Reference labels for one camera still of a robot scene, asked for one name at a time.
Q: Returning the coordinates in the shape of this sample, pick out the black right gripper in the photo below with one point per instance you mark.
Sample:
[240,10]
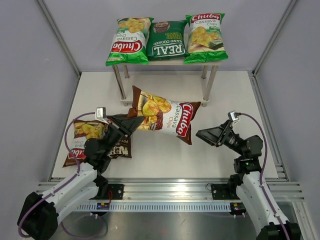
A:
[216,135]

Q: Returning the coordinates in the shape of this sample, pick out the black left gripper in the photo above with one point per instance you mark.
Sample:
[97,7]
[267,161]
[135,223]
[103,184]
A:
[124,127]

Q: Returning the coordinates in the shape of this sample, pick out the brown Chuba cassava chips bag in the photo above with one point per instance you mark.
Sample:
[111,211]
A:
[163,115]

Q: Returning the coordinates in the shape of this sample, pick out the green Chuba cassava chips bag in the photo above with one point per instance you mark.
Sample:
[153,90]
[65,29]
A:
[130,41]

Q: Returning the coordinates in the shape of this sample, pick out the green Chuba seaweed chips bag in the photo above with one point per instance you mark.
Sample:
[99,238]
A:
[205,43]

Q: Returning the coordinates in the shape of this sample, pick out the dark green Real chips bag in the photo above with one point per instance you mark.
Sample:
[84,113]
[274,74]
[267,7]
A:
[166,41]

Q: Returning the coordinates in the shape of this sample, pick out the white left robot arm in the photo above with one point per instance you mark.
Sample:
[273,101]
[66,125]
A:
[41,214]

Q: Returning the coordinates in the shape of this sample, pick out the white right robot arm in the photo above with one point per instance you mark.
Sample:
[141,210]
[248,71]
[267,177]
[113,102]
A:
[249,185]

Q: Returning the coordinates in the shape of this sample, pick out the white two-tier wooden shelf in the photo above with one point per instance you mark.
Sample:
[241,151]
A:
[187,86]

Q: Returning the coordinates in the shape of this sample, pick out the brown Kettle sea salt bag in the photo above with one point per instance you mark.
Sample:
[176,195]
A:
[123,148]

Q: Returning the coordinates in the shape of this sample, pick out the brown Chuba bag left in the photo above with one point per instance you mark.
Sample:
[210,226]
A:
[83,131]

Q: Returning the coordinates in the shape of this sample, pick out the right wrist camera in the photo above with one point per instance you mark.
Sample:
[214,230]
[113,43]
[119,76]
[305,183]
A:
[234,117]

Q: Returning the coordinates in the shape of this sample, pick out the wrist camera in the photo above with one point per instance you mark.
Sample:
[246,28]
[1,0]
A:
[234,117]
[101,115]

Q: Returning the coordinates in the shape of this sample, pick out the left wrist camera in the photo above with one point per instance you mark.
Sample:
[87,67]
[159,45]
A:
[101,115]

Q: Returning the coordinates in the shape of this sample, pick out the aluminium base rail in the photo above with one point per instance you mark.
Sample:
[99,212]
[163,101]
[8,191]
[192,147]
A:
[195,190]

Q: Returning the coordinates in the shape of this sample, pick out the white slotted cable duct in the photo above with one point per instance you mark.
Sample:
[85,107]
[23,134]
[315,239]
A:
[149,207]

